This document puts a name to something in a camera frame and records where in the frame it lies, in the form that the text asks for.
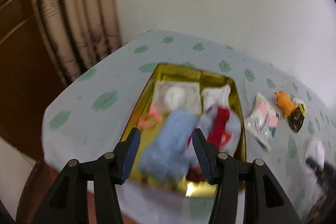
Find black gold knit sock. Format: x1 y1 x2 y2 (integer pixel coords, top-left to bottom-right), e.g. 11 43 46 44
288 107 305 133

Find pink white wipes packet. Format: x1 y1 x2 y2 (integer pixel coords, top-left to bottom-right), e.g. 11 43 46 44
244 93 280 151

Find orange plush toy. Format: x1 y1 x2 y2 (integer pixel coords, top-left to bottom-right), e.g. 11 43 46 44
274 91 297 118

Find white red drawstring pouch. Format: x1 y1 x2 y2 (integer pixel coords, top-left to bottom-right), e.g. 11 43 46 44
183 105 242 183

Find light blue fluffy towel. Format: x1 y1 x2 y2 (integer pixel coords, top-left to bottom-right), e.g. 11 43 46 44
138 110 198 183

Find white socks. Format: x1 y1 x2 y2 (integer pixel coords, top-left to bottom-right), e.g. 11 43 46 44
202 84 231 111

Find red gold toffee tin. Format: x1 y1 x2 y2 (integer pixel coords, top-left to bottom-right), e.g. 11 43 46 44
121 63 246 197

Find white knit glove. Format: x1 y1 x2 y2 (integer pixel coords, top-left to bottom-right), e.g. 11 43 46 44
163 85 186 111

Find cloud patterned tablecloth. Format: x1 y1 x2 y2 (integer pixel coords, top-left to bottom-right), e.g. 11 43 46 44
42 30 335 219

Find brown wooden door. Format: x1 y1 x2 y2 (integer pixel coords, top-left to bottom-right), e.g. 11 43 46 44
0 0 65 160

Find beige leaf patterned curtain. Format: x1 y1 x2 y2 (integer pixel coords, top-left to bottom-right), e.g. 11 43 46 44
31 0 122 85

